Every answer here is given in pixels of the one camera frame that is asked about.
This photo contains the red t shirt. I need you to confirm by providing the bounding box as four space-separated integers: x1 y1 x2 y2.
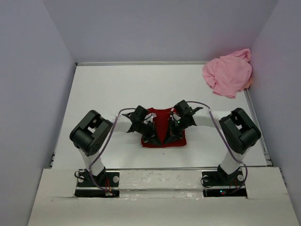
141 108 187 148

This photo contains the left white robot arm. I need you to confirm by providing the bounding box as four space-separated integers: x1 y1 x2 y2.
69 105 162 190

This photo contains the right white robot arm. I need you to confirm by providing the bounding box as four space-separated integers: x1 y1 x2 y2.
164 100 261 187

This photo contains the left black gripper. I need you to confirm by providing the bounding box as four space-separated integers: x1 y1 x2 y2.
135 121 161 147

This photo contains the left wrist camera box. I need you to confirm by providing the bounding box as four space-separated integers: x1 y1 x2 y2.
143 113 157 124

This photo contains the metal rail at front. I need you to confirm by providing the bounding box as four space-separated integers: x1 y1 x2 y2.
77 166 222 171

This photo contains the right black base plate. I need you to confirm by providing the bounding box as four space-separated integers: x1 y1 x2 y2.
200 169 247 198

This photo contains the pink t shirt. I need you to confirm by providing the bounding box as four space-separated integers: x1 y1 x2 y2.
202 48 252 98

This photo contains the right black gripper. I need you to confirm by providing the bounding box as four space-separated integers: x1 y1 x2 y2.
163 117 189 145

